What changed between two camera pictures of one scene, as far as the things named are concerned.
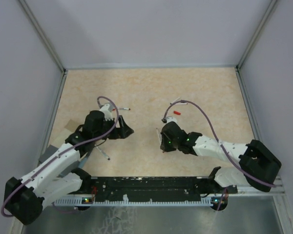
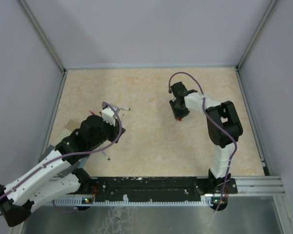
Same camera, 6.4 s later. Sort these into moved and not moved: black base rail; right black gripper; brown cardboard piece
Moved: right black gripper
Not moved: brown cardboard piece; black base rail
